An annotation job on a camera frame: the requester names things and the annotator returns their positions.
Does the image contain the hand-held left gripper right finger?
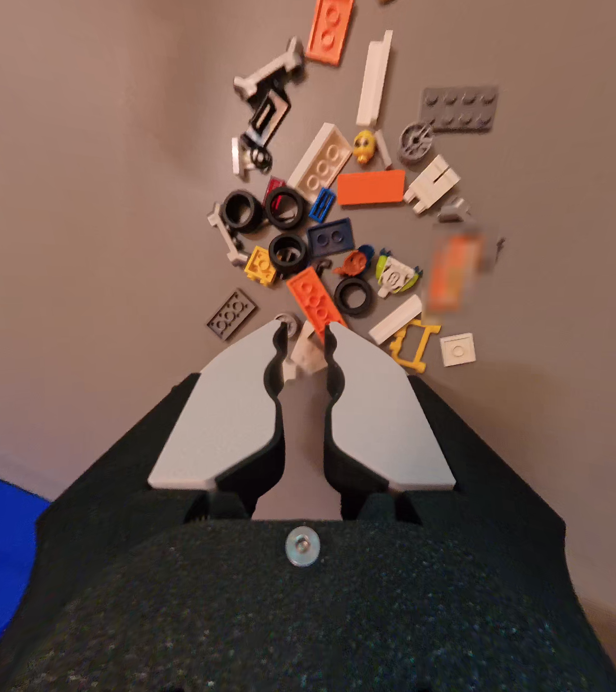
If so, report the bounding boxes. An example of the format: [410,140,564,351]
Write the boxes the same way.
[322,323,458,494]

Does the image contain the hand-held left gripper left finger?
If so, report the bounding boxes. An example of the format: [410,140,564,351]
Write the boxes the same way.
[148,323,289,491]

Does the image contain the small white lego piece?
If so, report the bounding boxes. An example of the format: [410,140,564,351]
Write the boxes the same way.
[287,323,332,377]

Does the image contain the pile of lego pieces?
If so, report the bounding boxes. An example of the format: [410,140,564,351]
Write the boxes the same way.
[206,0,503,375]

